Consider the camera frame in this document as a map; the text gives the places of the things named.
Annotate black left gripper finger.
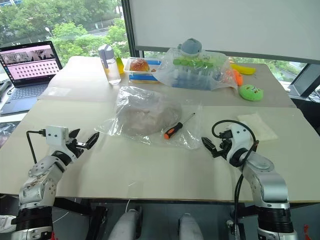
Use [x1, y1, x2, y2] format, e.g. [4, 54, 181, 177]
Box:
[83, 131, 101, 151]
[68, 128, 82, 139]

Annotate brown bread bun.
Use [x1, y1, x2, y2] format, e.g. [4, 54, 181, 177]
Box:
[129, 58, 151, 72]

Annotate grey rounded robot leg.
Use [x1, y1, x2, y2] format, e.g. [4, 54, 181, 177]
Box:
[113, 208, 141, 240]
[178, 212, 205, 240]

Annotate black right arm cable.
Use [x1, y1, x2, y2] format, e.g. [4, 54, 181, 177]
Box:
[211, 119, 260, 227]

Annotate clear water bottle grey lid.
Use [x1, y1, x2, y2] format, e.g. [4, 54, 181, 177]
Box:
[97, 44, 122, 86]

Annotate green toy vegetables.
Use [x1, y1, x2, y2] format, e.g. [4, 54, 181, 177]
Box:
[172, 56, 222, 70]

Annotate yellow toy banana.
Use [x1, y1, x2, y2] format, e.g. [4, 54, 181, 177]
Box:
[229, 63, 257, 76]

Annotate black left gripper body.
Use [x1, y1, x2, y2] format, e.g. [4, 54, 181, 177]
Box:
[66, 136, 88, 158]

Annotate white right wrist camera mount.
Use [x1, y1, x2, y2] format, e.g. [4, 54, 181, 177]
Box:
[227, 123, 254, 166]

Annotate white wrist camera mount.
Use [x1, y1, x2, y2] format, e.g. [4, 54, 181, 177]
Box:
[227, 123, 254, 166]
[45, 125, 77, 161]

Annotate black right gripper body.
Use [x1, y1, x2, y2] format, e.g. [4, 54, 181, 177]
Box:
[218, 128, 234, 161]

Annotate green plush kiwi slice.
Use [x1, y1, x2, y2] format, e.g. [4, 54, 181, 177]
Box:
[238, 84, 265, 102]

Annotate orange toy carrot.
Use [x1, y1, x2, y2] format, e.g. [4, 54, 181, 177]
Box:
[225, 68, 244, 87]

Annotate grey blue plush shark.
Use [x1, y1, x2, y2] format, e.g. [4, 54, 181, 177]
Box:
[177, 37, 204, 57]

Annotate large crumpled clear plastic bag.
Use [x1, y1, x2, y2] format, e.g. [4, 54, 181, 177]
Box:
[151, 47, 239, 93]

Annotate small clear plastic bag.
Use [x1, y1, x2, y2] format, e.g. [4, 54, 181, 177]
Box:
[235, 112, 280, 141]

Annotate blue plastic rack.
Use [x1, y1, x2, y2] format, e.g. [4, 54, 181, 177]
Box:
[171, 68, 216, 90]

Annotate orange black handled screwdriver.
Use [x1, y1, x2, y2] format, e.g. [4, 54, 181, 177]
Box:
[163, 112, 197, 140]

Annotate blue flat box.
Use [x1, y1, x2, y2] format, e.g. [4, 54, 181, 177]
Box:
[128, 73, 161, 85]

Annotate dark blue laptop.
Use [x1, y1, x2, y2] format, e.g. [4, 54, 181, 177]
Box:
[0, 40, 64, 116]

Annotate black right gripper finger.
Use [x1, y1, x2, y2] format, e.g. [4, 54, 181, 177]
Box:
[212, 149, 228, 159]
[201, 136, 216, 152]

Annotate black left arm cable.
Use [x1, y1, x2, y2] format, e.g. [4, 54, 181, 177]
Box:
[26, 129, 48, 166]

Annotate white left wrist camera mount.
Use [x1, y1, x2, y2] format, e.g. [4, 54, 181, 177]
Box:
[45, 125, 77, 161]

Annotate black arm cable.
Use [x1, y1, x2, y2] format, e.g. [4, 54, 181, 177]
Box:
[211, 119, 260, 227]
[26, 129, 48, 166]

